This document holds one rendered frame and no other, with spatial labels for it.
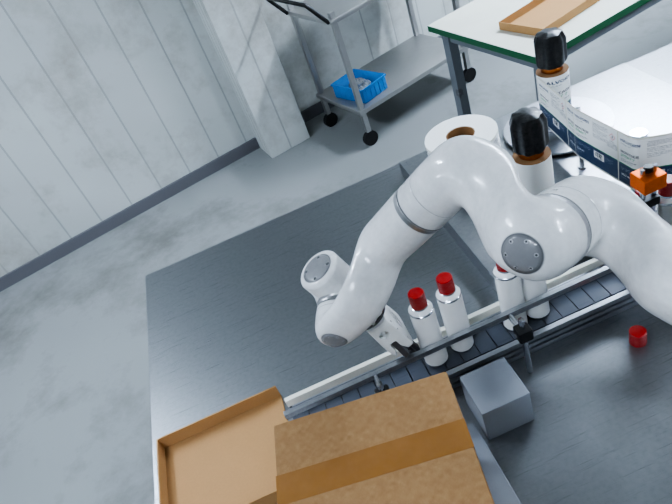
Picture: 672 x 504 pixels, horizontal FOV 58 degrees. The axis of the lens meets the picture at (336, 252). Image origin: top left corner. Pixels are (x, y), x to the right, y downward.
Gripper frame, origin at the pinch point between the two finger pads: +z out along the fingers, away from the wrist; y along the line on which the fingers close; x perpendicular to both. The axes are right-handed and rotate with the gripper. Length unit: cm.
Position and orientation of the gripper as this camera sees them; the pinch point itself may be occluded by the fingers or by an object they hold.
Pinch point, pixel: (409, 348)
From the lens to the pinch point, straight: 129.9
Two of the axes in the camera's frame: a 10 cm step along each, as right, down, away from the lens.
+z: 6.0, 5.5, 5.8
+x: -7.5, 6.3, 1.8
